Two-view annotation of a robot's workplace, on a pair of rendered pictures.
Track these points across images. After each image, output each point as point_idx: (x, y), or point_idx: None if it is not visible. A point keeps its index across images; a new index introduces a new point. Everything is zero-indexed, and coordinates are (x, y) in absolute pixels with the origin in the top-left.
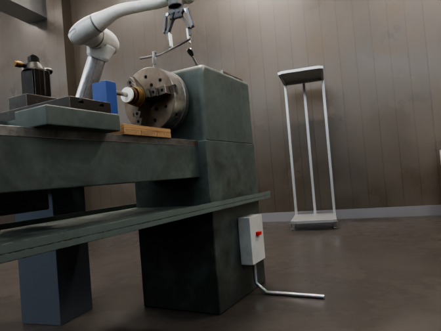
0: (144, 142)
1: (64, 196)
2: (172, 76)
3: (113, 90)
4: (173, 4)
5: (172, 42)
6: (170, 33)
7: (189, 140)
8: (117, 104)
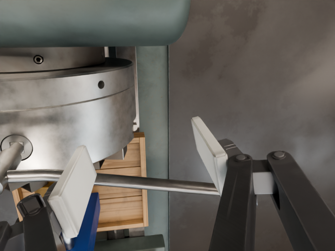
0: None
1: None
2: (115, 130)
3: (89, 247)
4: None
5: (80, 166)
6: (74, 217)
7: (136, 70)
8: (92, 224)
